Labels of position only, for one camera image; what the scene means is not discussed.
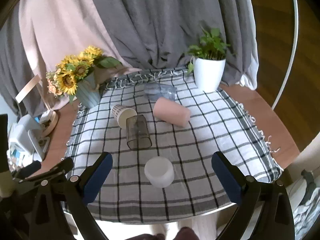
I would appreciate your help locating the sunflower bouquet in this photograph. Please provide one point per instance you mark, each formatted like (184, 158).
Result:
(73, 69)

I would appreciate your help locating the white tablet stand device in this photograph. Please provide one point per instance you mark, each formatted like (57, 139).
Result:
(26, 137)

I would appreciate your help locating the clear blue plastic cup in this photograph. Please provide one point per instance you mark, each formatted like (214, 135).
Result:
(154, 91)

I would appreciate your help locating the grey curtain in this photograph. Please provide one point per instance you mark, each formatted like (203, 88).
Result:
(148, 34)

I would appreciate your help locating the smoky square glass cup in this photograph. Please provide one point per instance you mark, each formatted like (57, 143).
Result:
(137, 133)

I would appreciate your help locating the white plastic cup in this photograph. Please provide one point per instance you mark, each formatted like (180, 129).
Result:
(159, 171)

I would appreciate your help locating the pink curtain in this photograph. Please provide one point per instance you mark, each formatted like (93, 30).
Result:
(52, 29)

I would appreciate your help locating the white plant pot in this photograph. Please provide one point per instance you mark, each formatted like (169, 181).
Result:
(208, 74)

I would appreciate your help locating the green potted plant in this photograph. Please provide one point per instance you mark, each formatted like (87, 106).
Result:
(211, 46)

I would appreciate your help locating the round wooden tray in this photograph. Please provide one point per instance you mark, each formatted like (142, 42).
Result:
(48, 122)

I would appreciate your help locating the pink cup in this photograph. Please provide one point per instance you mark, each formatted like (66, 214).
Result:
(171, 112)

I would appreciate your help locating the checkered grey white tablecloth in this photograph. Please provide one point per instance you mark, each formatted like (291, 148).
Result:
(217, 123)

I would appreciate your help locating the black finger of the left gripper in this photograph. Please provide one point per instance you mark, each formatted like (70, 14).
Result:
(28, 184)
(30, 169)

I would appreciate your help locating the plaid patterned paper cup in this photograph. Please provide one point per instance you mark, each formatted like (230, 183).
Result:
(122, 113)

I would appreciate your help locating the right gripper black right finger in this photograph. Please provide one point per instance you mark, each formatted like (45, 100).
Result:
(263, 209)

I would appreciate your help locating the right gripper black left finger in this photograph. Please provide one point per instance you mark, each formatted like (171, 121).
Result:
(48, 219)

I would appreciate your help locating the light blue ribbed vase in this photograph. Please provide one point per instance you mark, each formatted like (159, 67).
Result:
(88, 92)

